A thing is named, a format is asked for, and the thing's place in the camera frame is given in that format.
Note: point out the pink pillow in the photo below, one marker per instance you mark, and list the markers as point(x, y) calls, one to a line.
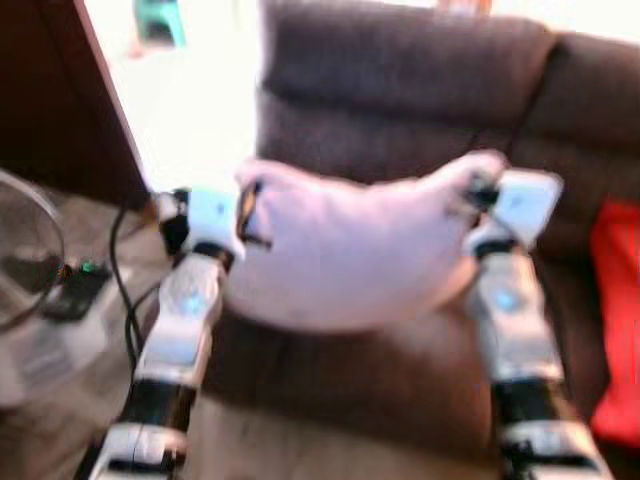
point(350, 250)

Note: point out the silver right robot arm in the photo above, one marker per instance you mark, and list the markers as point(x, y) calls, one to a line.
point(520, 340)

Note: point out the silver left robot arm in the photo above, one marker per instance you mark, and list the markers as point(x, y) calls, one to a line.
point(180, 330)

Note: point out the grey brown fabric sofa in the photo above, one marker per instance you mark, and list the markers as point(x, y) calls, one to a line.
point(420, 90)

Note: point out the red pillow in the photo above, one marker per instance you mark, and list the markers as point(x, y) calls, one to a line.
point(618, 320)

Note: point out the black power strip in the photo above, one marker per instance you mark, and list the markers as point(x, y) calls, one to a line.
point(75, 290)

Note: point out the teal object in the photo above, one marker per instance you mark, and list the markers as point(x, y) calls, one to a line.
point(160, 22)

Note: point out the dark wooden furniture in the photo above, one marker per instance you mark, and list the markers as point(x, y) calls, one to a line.
point(60, 90)

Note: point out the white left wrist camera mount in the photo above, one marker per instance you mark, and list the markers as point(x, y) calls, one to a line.
point(212, 215)

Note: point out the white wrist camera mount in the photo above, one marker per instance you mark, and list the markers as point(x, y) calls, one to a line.
point(212, 215)
point(528, 205)

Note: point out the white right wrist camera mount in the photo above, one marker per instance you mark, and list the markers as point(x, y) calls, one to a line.
point(528, 205)

